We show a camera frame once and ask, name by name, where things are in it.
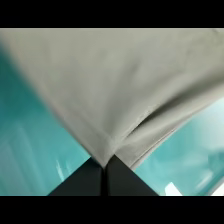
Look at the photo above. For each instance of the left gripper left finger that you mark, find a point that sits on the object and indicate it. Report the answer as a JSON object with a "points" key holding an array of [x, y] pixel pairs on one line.
{"points": [[85, 181]]}

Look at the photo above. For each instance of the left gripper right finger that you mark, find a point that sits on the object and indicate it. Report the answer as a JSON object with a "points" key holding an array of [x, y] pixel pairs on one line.
{"points": [[125, 181]]}

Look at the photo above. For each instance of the grey T-shirt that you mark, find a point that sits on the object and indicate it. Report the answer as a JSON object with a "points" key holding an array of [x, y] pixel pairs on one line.
{"points": [[116, 86]]}

